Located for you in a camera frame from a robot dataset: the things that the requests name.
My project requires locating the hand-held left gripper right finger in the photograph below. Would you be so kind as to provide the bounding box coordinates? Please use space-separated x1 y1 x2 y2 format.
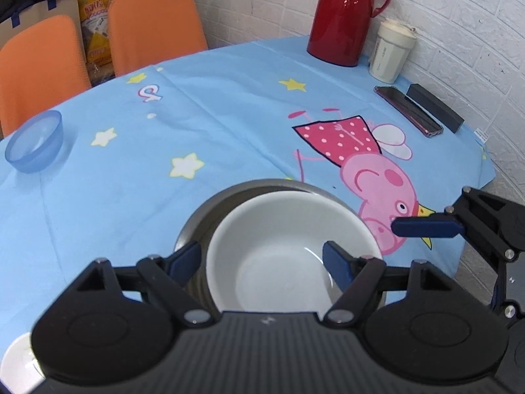
323 241 452 327

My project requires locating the blue cartoon printed tablecloth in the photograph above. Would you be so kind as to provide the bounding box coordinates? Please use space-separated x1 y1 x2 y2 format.
0 36 497 362

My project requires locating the smartphone in clear case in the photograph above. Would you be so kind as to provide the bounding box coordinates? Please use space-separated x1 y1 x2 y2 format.
374 85 444 137

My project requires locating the orange chair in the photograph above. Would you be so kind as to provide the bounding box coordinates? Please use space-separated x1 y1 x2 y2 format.
0 14 92 140
107 0 209 78

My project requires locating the yellow snack bag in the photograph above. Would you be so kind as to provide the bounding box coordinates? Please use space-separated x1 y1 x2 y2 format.
77 0 113 66

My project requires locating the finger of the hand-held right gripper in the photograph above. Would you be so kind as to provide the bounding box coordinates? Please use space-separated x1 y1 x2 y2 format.
391 187 525 261

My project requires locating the cream tumbler cup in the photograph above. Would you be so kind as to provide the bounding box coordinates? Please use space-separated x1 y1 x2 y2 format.
369 18 418 84

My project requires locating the stainless steel bowl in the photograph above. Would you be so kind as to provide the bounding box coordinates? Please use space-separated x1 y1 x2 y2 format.
174 178 386 313

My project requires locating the white ceramic bowl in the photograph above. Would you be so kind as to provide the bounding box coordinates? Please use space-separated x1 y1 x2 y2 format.
206 190 384 313

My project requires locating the black rectangular box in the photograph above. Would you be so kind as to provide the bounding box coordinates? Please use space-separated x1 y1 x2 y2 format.
406 83 465 134

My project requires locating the blue translucent plastic bowl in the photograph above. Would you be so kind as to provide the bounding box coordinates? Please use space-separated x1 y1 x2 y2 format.
5 110 64 174

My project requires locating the white plate with floral print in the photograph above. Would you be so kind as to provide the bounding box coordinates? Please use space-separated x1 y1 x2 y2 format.
0 332 44 394

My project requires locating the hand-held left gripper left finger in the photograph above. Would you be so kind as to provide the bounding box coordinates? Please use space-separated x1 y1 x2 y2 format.
74 241 216 328

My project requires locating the red thermos jug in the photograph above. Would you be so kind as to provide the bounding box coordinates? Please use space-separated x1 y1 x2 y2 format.
307 0 395 67

